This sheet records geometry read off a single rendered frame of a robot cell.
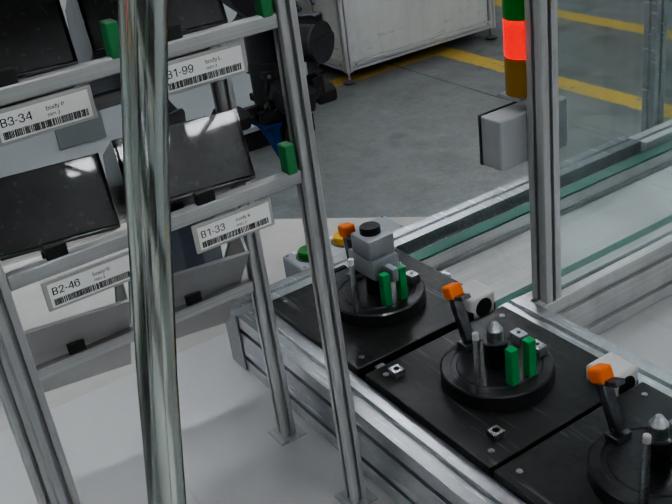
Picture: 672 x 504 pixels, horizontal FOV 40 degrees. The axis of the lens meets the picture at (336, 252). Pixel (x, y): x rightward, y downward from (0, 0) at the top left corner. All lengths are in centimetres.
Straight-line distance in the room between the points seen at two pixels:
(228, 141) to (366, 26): 463
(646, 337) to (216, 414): 65
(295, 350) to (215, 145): 43
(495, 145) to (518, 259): 36
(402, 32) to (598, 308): 440
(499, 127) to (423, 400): 36
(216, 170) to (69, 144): 339
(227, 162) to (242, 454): 48
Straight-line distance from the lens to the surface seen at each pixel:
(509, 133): 124
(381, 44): 565
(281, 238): 184
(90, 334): 111
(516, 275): 151
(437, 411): 114
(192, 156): 95
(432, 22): 585
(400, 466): 113
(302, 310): 137
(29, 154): 431
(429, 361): 123
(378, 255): 130
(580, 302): 141
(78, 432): 143
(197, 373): 148
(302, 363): 127
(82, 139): 435
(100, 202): 92
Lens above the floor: 167
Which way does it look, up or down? 27 degrees down
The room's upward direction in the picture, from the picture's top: 8 degrees counter-clockwise
